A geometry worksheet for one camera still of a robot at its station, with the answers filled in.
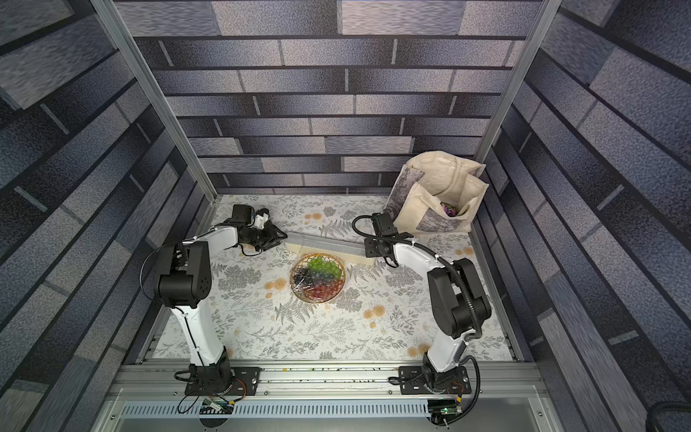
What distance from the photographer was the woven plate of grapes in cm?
89

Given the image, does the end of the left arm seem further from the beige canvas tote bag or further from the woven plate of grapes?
the beige canvas tote bag

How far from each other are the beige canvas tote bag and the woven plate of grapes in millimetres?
307

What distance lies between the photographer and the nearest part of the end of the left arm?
2.77ft

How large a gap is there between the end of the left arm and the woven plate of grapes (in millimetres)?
132

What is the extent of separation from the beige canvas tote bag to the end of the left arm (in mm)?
458

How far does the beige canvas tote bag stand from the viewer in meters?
0.89
